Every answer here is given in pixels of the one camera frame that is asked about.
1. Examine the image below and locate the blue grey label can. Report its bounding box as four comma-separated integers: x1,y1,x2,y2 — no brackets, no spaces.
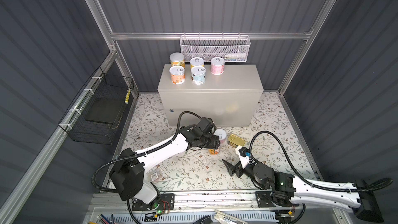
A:
191,66,206,85

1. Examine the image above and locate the orange peach label can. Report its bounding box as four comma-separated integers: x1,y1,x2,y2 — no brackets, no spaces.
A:
169,65,186,85

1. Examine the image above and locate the pink label can front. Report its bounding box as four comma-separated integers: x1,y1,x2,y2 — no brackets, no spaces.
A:
210,57,225,75

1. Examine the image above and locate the pink label can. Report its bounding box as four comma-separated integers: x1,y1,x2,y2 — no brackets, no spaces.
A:
210,57,225,75
214,129,227,145

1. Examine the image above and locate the yellow label can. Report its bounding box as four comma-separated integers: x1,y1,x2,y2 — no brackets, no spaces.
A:
190,57,204,68

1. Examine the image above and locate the green orange label can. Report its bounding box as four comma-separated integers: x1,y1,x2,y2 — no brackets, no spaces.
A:
170,52,185,67

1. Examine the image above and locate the orange can plain lid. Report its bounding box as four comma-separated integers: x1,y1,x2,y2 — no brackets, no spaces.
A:
209,149,219,155

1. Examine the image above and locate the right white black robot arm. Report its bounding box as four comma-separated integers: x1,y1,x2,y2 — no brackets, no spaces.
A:
223,160,384,223

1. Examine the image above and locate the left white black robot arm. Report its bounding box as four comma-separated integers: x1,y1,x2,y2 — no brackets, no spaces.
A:
109,117,220,209

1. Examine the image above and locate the pink label can back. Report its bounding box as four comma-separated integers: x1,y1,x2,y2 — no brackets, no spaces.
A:
214,129,227,145

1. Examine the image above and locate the gold flat sardine tin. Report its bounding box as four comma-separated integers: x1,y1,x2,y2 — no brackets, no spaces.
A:
228,133,246,148

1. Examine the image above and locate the grey metal cabinet box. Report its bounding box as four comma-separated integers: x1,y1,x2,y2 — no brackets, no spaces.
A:
158,64,264,127

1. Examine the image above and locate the small clear plastic box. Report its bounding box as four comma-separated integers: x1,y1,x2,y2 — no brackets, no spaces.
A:
148,170,163,184

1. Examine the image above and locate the yellow tag on basket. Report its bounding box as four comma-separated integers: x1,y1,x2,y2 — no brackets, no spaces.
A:
124,89,131,104

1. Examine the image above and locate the white tube in basket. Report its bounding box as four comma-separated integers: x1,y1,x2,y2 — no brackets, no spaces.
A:
224,52,247,60

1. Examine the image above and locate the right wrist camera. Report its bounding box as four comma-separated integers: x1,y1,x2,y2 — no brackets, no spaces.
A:
235,146,256,169

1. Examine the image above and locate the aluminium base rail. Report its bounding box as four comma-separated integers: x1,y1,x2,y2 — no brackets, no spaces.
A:
90,189,340,214

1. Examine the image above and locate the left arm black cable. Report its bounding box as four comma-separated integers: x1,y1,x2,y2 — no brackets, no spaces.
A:
91,111,203,194

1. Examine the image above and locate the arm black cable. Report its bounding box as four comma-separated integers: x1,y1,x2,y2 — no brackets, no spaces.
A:
91,111,203,194
248,130,393,193

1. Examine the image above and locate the white wire mesh basket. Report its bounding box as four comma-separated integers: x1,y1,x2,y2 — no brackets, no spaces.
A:
179,34,251,63

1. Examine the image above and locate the black wire wall basket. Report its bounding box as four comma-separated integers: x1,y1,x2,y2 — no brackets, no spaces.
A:
59,68,134,145

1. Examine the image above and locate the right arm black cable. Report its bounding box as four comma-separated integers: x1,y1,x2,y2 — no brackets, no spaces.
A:
248,130,393,193

